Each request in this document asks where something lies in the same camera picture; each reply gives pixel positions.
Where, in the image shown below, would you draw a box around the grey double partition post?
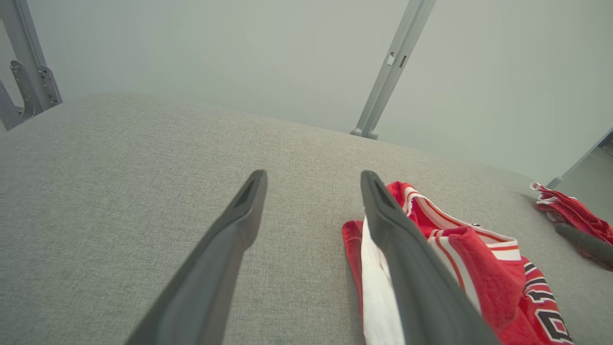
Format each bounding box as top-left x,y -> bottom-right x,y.
350,0 -> 437,140

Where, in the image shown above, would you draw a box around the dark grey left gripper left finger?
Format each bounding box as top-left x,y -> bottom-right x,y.
125,170 -> 268,345

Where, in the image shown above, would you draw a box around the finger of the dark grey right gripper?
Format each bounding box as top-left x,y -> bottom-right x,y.
555,223 -> 613,270

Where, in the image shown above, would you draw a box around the grey partition support leg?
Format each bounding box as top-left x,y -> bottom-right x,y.
546,127 -> 613,190

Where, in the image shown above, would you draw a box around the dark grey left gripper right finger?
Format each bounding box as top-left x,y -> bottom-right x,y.
360,171 -> 499,345

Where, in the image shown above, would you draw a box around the red white jersey shirt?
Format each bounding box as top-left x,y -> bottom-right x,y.
342,181 -> 575,345

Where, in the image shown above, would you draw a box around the red shorts with white stripe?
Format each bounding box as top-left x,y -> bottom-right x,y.
530,182 -> 613,264

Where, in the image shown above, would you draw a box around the grey metal bracket frame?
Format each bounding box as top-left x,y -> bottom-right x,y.
0,0 -> 63,131

